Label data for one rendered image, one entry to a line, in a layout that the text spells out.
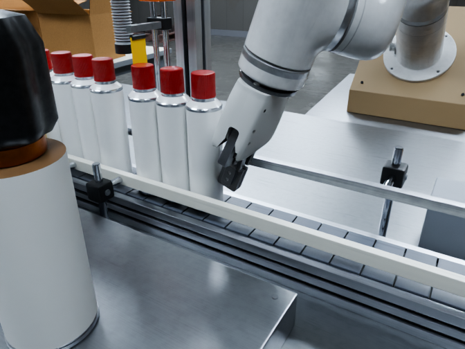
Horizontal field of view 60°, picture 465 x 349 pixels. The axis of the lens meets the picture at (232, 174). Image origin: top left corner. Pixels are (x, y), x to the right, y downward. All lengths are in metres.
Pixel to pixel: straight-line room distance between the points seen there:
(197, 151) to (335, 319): 0.28
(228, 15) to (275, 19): 8.94
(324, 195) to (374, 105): 0.54
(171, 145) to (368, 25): 0.31
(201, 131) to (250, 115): 0.10
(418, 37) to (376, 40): 0.69
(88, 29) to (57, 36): 0.22
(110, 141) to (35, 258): 0.35
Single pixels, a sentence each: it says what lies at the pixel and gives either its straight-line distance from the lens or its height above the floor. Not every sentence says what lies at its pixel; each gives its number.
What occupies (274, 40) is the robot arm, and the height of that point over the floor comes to 1.14.
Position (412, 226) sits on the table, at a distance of 0.73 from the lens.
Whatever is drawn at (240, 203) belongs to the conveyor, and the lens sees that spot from 0.63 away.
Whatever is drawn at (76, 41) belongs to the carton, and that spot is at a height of 0.89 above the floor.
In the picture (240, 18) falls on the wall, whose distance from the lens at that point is 9.26.
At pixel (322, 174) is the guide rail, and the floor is 0.96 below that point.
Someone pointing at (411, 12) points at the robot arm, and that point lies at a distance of 1.11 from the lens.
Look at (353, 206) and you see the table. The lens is 0.76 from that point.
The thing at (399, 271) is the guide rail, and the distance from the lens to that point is 0.50.
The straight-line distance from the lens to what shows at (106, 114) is 0.68.
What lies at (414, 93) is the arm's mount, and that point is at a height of 0.91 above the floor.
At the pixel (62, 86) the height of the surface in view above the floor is 1.03.
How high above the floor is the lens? 1.20
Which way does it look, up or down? 26 degrees down
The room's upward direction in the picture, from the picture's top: straight up
